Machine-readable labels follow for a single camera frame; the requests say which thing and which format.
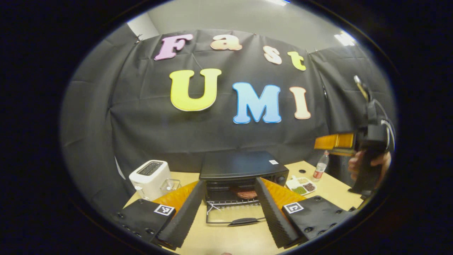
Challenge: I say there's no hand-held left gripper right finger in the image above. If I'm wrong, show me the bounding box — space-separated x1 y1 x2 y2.
254 177 354 248

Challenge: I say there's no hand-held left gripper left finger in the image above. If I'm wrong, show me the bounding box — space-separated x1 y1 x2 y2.
113 180 206 248

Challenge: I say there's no black electric oven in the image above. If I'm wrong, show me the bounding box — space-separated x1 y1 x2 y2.
199 151 289 227

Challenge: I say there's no clear plastic basket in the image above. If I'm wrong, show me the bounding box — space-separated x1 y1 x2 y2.
161 179 182 194

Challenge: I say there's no clear bottle with red label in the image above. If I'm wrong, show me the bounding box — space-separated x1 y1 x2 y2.
312 151 329 182

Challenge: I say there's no white divided plate of beans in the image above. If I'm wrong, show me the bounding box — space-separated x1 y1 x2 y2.
285 176 317 196

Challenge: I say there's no white toaster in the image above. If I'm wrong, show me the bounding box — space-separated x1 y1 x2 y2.
129 160 172 201

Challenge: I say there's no black backdrop cloth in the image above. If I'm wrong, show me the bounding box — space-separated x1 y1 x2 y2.
60 23 397 213

